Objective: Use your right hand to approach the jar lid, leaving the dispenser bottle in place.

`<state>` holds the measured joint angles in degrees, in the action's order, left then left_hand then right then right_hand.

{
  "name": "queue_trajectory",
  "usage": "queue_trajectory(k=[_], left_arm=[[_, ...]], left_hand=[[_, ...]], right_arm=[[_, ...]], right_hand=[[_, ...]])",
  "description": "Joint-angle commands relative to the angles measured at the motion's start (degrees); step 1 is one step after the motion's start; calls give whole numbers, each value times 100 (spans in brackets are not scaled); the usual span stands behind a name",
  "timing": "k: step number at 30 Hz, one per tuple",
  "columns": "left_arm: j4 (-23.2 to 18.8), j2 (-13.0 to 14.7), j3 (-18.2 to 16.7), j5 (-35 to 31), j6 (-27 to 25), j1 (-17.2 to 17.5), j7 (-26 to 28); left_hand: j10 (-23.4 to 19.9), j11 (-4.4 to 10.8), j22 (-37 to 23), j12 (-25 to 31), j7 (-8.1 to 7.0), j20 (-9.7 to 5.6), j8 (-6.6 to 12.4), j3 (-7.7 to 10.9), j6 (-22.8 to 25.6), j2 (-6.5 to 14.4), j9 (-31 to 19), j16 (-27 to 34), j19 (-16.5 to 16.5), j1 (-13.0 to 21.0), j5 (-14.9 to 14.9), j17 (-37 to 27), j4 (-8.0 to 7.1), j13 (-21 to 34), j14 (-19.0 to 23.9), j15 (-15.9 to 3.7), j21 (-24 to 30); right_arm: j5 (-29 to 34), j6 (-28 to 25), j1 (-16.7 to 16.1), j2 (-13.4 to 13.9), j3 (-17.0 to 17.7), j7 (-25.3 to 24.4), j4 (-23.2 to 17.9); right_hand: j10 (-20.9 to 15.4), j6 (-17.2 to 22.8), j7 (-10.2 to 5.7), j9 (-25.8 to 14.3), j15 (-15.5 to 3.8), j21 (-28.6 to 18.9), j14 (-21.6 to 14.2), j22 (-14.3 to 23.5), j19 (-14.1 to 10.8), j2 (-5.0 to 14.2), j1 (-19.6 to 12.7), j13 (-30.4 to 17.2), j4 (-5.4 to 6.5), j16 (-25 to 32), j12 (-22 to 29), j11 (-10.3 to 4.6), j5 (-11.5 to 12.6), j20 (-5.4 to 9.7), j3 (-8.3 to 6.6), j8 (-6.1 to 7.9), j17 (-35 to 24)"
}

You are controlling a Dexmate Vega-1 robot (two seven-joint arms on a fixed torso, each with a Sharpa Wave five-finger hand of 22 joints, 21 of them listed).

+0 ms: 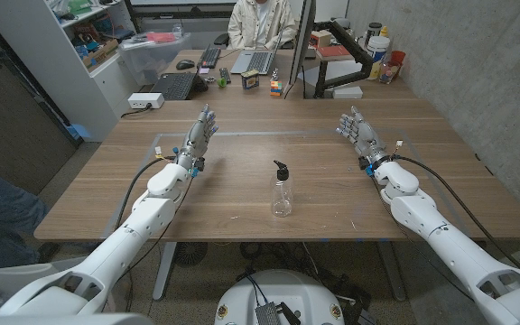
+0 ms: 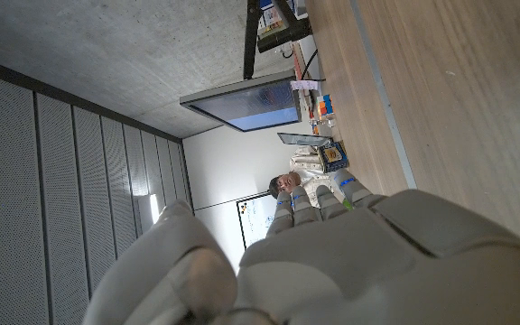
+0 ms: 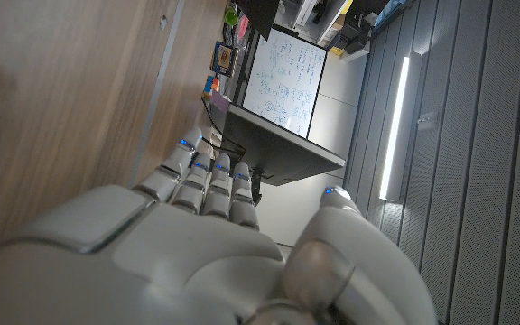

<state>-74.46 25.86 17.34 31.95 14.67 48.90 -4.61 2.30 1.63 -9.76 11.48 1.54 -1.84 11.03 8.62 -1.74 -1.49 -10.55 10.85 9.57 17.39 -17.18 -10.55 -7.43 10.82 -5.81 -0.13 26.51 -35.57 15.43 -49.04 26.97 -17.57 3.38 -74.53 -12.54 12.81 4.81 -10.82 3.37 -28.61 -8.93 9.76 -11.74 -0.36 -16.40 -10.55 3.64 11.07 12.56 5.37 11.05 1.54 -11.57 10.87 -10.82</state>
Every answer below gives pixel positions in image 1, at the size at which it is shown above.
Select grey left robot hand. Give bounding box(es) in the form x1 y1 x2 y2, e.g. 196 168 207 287
176 103 219 172

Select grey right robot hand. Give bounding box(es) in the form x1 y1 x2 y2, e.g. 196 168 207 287
335 105 391 169

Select clear jar colourful contents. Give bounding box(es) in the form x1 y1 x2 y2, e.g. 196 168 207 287
379 60 401 86

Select clear dispenser bottle black pump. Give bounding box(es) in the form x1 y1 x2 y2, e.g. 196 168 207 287
270 159 293 218

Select dark lidded bottle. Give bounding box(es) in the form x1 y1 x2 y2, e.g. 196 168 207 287
365 21 384 46

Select flat white box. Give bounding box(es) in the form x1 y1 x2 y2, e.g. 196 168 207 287
331 85 364 100

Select black laptop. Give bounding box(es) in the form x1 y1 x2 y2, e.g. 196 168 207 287
149 70 209 101

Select white power strip box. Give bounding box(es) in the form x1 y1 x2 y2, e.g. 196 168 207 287
127 92 165 110

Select small printed card box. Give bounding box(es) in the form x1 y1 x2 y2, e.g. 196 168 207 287
240 69 261 90

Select black keyboard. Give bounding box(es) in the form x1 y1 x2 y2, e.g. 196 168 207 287
196 44 223 70

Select red cup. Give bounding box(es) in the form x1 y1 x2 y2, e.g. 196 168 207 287
389 50 407 69

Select white tub with label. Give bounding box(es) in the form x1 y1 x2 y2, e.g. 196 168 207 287
366 35 392 81

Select red book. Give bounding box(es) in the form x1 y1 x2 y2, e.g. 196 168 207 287
316 43 355 62

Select clear plastic storage bin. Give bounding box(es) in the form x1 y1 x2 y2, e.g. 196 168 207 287
117 31 192 87

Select silver laptop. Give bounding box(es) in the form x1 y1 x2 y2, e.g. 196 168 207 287
229 31 283 76

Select small light wooden box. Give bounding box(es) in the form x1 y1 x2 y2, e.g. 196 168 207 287
309 30 332 49

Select black round fan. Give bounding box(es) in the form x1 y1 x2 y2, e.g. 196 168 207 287
172 242 209 267

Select black computer monitor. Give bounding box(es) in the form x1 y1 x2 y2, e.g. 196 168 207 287
288 0 318 87

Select blue plastic piece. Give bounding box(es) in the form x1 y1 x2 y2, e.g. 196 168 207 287
65 124 92 141

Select person in cream jacket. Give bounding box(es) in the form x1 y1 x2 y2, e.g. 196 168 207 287
227 0 298 51

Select cardboard box with items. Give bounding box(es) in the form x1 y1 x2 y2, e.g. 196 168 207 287
81 38 120 70

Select white shelf cabinet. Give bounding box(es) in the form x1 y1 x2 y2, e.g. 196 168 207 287
0 0 142 144

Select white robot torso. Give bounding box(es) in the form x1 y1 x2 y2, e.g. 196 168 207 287
214 269 346 325

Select white plastic bin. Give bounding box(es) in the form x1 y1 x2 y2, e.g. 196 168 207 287
0 256 85 317

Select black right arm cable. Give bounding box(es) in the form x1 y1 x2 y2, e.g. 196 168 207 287
391 153 520 272

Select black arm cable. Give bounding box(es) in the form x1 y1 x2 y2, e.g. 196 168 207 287
391 153 520 272
114 155 178 227

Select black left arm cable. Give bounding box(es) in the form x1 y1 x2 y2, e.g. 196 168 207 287
114 155 178 227

